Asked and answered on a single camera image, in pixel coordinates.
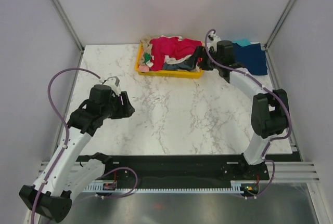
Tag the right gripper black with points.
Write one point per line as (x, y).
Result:
(198, 52)

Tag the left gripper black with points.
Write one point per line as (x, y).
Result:
(128, 109)

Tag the yellow plastic bin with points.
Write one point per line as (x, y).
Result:
(165, 73)

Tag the navy blue printed t-shirt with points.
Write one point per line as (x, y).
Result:
(252, 57)

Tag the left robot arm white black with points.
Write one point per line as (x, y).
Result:
(54, 191)

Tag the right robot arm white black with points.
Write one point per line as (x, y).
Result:
(270, 109)

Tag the grey blue garment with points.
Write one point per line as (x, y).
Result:
(185, 65)

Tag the red t-shirt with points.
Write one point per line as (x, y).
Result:
(171, 50)

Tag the pink cloth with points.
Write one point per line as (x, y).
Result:
(143, 68)

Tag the folded teal t-shirt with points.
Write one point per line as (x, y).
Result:
(242, 42)

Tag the beige white green shirt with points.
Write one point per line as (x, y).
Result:
(146, 49)

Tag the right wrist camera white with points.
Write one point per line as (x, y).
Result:
(213, 39)

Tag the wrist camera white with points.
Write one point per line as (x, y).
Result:
(213, 39)
(113, 82)

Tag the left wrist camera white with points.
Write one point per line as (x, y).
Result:
(113, 82)

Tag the right aluminium frame post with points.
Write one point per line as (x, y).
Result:
(282, 18)

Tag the aluminium frame post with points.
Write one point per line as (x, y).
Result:
(67, 23)
(282, 18)

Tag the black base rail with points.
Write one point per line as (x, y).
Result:
(183, 170)

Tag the white slotted cable duct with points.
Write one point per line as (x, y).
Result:
(231, 187)

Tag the left aluminium frame post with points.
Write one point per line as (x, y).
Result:
(67, 23)

